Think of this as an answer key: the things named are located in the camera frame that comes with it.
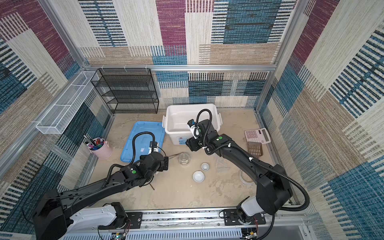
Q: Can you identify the clear glass flask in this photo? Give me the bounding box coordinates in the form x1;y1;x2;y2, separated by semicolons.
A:
178;152;191;166

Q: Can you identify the white evaporating dish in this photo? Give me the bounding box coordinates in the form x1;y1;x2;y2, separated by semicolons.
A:
193;171;205;183

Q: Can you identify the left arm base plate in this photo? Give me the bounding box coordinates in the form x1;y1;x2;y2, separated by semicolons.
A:
122;212;143;231

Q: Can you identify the pink pen cup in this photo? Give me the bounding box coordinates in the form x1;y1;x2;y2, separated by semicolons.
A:
84;135;113;160

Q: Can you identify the clear test tube rack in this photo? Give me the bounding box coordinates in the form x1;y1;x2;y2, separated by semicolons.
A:
215;156;230;173

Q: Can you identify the aluminium front rail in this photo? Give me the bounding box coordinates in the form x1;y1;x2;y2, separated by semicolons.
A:
61;207;316;240

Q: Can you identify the white tape roll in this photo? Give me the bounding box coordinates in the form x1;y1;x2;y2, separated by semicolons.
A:
239;170;255;186

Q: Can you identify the black ring with handle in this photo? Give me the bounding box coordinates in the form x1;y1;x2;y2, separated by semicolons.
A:
140;176;156;191

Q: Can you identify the small white crucible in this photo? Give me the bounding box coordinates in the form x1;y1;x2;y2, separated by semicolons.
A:
201;163;210;171

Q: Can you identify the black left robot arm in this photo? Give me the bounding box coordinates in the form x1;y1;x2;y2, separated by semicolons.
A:
32;152;169;240

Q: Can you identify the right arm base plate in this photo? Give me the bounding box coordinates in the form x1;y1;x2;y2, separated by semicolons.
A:
219;209;266;226

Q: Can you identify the white plastic storage box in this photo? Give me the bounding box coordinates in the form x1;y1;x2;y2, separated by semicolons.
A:
162;104;223;146

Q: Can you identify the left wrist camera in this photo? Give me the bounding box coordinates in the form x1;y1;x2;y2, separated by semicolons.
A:
149;141;158;154

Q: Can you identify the white mesh wall basket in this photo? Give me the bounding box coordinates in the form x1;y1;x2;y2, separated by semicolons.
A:
36;71;95;135

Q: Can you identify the blue plastic box lid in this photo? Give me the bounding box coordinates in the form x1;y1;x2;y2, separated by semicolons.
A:
120;121;166;164

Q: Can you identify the pink calculator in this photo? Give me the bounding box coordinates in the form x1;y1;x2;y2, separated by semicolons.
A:
245;128;271;144

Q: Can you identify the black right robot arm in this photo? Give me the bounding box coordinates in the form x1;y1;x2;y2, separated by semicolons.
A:
186;120;310;225

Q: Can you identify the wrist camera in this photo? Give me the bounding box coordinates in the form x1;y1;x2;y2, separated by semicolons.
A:
187;119;200;139
149;141;158;154

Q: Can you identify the black wire shelf rack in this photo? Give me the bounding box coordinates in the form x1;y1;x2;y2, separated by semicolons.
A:
91;68;159;114

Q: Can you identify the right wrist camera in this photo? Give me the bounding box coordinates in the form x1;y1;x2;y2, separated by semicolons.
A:
187;119;200;139

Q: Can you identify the brown slotted scoop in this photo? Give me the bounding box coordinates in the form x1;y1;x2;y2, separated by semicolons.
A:
248;142;263;158

